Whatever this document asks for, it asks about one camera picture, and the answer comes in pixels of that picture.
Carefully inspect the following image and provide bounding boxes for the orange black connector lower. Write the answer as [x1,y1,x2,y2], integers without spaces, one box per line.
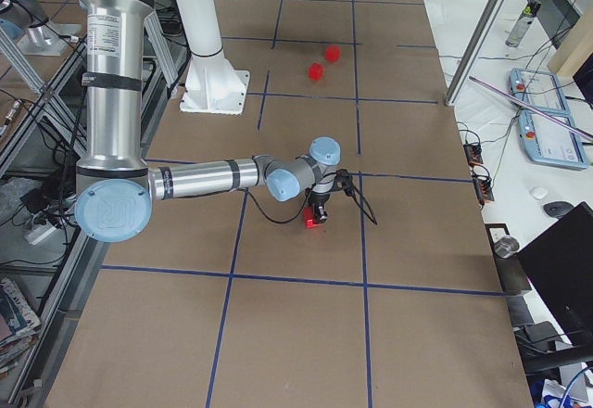
[472,174,495,205]

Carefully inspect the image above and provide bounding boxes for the black monitor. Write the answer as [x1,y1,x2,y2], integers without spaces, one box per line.
[518,202,592,345]

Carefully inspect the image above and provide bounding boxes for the thin metal rod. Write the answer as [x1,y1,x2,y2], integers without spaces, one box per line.
[469,76,593,142]

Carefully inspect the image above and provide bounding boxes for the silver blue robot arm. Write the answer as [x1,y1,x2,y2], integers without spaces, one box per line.
[74,0,347,243]

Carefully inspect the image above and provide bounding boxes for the red block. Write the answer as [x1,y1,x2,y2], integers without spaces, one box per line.
[324,45,341,63]
[302,207,325,229]
[308,62,324,82]

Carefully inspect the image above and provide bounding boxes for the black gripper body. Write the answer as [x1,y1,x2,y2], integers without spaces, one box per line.
[308,169,350,212]

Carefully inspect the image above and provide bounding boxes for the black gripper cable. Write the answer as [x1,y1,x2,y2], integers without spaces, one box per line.
[245,171,378,226]

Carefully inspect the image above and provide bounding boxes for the metal cup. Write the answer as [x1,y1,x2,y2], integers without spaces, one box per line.
[493,235,520,259]

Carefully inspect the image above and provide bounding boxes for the orange black connector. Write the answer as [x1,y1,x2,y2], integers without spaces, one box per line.
[472,174,495,205]
[463,142,483,166]

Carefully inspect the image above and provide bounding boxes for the upper teach pendant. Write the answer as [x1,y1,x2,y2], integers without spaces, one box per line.
[509,68,570,113]

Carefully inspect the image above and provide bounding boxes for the orange black connector upper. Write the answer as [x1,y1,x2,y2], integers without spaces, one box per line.
[463,142,483,166]

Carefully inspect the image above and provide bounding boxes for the aluminium frame post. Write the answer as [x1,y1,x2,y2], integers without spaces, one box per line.
[445,0,506,107]

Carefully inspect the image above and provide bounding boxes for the lower teach pendant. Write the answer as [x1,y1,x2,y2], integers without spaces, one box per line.
[519,109,589,170]

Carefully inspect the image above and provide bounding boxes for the teach pendant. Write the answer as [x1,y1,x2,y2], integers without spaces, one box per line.
[519,109,589,170]
[509,68,570,113]

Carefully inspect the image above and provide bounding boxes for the white small device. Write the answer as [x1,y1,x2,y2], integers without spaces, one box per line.
[529,186,548,200]

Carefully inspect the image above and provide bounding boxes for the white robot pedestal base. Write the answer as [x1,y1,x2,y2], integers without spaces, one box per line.
[176,0,250,115]

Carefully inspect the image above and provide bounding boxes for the stack of magazines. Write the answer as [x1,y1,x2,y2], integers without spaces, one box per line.
[1,276,41,377]

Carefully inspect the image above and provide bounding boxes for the black computer mouse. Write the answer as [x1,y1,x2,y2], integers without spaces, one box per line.
[543,200,574,219]

